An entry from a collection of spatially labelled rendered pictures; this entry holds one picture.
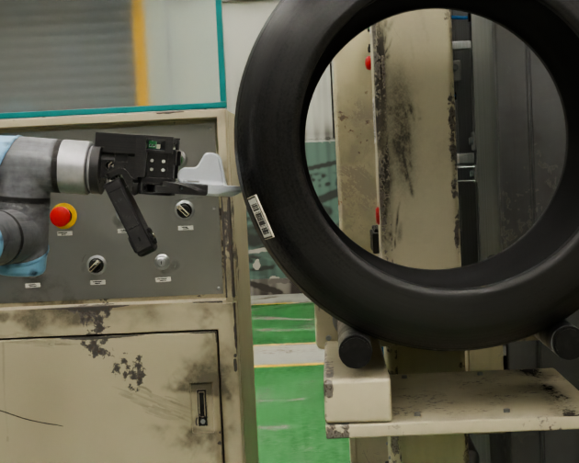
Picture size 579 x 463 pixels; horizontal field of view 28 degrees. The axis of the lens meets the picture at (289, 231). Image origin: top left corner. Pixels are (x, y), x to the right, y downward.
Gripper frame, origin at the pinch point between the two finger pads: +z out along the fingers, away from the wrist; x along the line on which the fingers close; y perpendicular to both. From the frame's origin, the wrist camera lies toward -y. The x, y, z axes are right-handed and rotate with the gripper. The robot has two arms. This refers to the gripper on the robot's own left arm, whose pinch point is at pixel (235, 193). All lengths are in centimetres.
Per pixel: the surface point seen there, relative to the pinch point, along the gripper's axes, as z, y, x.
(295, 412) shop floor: 4, -111, 381
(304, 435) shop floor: 9, -110, 331
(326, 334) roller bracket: 14.2, -22.4, 25.3
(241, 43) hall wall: -80, 117, 917
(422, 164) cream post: 27.7, 6.1, 27.7
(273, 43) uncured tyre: 4.5, 19.9, -10.3
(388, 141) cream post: 21.9, 9.6, 27.8
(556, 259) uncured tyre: 42.5, -5.2, -12.4
